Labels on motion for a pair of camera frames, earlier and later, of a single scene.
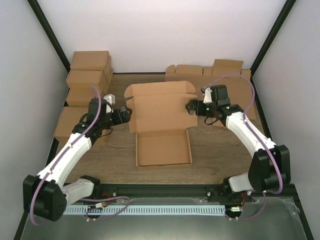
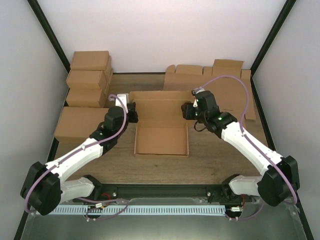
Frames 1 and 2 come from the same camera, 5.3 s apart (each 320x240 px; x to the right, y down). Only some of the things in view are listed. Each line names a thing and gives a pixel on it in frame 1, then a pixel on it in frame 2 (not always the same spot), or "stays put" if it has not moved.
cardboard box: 90,60 stays put
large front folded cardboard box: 70,117 stays put
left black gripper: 120,120 to 131,107
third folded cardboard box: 79,96 stays put
